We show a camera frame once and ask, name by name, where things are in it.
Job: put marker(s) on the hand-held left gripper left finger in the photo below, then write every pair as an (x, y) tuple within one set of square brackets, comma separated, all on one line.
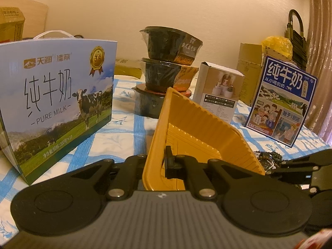
[(132, 166)]

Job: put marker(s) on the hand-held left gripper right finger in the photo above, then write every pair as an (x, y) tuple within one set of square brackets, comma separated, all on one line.
[(170, 166)]

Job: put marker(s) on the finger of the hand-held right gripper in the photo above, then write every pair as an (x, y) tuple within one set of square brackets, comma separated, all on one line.
[(311, 160), (295, 175)]

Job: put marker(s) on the black wrist watch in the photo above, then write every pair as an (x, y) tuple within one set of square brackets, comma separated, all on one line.
[(265, 165)]

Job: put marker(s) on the yellow ribbed plastic tray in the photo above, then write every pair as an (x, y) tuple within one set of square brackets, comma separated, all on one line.
[(181, 114)]

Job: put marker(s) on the blue checked white cloth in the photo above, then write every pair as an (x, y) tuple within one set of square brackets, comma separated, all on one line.
[(129, 134)]

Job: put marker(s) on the dark blue cartoon milk carton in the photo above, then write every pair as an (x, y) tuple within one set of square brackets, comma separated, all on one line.
[(282, 101)]

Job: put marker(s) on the black bowl with red lid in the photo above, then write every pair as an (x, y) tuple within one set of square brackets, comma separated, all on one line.
[(147, 101)]

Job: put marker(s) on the white product box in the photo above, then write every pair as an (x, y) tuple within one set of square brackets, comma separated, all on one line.
[(217, 96)]

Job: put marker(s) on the beige curtain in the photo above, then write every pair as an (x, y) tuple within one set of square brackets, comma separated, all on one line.
[(320, 70)]

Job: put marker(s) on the black instant food bowl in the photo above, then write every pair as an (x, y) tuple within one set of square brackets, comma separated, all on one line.
[(166, 42), (160, 74)]

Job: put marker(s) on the flat yellow-brown box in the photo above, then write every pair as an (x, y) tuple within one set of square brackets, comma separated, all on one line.
[(128, 68)]

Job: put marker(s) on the light blue cow milk box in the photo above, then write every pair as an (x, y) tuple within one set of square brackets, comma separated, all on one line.
[(51, 96)]

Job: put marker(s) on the tall brown cardboard box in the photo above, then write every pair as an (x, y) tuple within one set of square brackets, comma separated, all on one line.
[(249, 67)]

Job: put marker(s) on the yellow plastic bag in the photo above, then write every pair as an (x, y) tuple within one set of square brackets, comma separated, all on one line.
[(277, 44)]

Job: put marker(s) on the light wooden board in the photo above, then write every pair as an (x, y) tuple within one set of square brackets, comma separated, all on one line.
[(36, 18)]

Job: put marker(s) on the brown printed cardboard box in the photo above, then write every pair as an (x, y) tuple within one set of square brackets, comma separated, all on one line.
[(11, 23)]

